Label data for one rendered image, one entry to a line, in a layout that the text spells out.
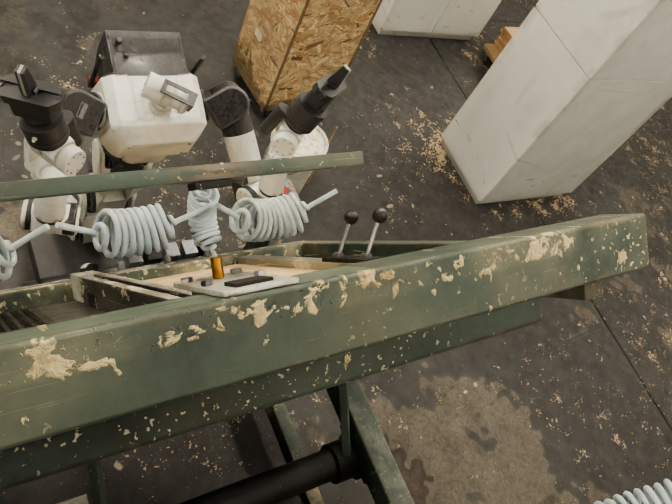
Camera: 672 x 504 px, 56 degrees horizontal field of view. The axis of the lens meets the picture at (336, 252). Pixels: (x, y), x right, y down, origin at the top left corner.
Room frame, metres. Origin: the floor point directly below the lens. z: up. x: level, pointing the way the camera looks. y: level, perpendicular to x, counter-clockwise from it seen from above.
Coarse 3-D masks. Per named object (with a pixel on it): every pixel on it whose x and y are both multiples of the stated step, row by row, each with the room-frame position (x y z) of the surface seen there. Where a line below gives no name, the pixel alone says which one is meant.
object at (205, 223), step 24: (192, 192) 0.52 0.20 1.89; (216, 192) 0.53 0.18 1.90; (216, 216) 0.54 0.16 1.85; (216, 240) 0.52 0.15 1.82; (216, 264) 0.49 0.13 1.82; (72, 288) 0.78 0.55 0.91; (96, 288) 0.68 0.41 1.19; (120, 288) 0.60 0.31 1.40; (144, 288) 0.62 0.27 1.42; (168, 288) 0.58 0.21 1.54; (192, 288) 0.43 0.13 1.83; (216, 288) 0.42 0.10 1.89; (240, 288) 0.41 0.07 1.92; (264, 288) 0.43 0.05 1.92
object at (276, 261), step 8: (248, 256) 1.18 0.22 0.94; (256, 256) 1.17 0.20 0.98; (264, 256) 1.16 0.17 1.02; (272, 256) 1.15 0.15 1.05; (280, 256) 1.14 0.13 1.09; (248, 264) 1.14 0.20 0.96; (256, 264) 1.12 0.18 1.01; (264, 264) 1.10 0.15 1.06; (272, 264) 1.09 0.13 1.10; (280, 264) 1.07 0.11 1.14; (288, 264) 1.05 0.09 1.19; (296, 264) 1.04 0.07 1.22; (304, 264) 1.02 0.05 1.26; (312, 264) 1.01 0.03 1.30; (320, 264) 1.00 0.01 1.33; (328, 264) 0.98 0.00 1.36; (336, 264) 0.97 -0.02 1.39; (344, 264) 0.96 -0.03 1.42
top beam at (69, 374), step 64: (448, 256) 0.65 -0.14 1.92; (512, 256) 0.74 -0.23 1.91; (576, 256) 0.85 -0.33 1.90; (640, 256) 0.97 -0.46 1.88; (128, 320) 0.30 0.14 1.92; (192, 320) 0.35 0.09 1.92; (256, 320) 0.40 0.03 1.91; (320, 320) 0.46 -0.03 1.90; (384, 320) 0.52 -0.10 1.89; (448, 320) 0.60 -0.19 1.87; (0, 384) 0.18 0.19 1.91; (64, 384) 0.22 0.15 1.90; (128, 384) 0.26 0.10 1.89; (192, 384) 0.30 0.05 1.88; (0, 448) 0.14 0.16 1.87
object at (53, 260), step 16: (32, 240) 1.21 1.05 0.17; (48, 240) 1.25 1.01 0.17; (64, 240) 1.29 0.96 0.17; (32, 256) 1.17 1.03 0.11; (48, 256) 1.19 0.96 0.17; (64, 256) 1.23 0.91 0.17; (80, 256) 1.27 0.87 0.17; (96, 256) 1.31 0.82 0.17; (48, 272) 1.13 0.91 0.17; (64, 272) 1.17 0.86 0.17
